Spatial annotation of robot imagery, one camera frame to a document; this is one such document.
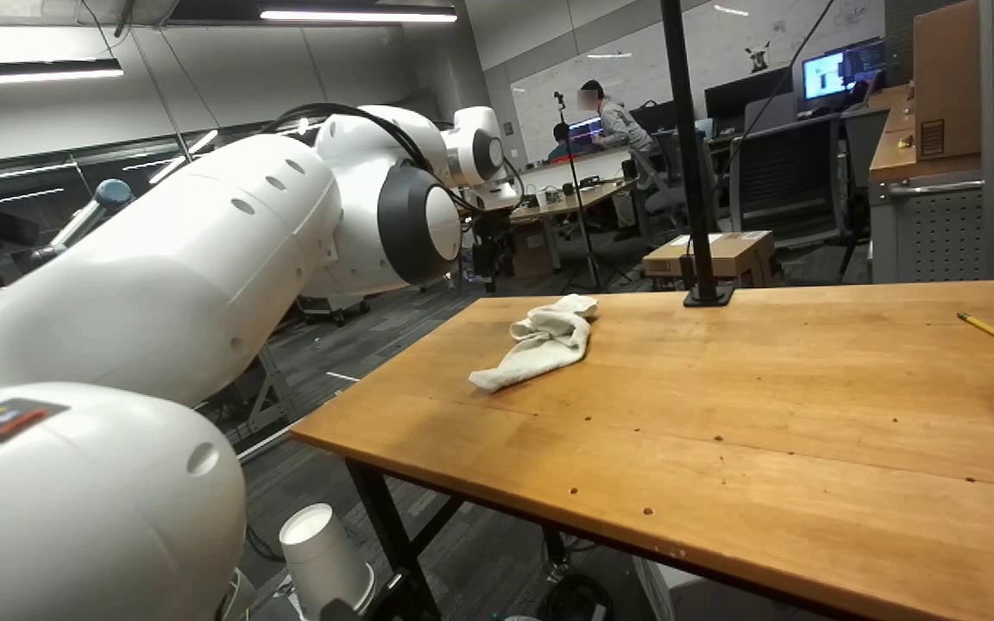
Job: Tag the person in grey shirt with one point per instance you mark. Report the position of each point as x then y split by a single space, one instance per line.
621 123

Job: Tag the white paper cup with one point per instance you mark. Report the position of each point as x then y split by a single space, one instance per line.
319 557

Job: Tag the large cardboard box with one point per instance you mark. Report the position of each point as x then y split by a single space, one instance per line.
959 69

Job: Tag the long wooden work desk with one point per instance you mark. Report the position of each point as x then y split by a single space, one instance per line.
561 203

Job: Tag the long ceiling light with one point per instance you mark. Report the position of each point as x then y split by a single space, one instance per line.
36 74
362 15

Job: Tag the black upright pole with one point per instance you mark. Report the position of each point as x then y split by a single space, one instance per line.
691 174

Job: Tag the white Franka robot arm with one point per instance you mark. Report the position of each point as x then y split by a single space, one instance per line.
173 277

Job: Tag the grey drawer cabinet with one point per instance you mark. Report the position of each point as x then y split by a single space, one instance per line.
946 224

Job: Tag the white terry towel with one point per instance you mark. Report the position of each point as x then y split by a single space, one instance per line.
544 339

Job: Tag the grey background robot arm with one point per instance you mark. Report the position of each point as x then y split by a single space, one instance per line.
113 191

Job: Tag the black metal table frame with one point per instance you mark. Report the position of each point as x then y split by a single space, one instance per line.
389 528

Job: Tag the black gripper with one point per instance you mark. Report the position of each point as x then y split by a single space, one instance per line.
495 235

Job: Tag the lit computer monitor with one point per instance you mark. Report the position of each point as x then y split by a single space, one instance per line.
845 74

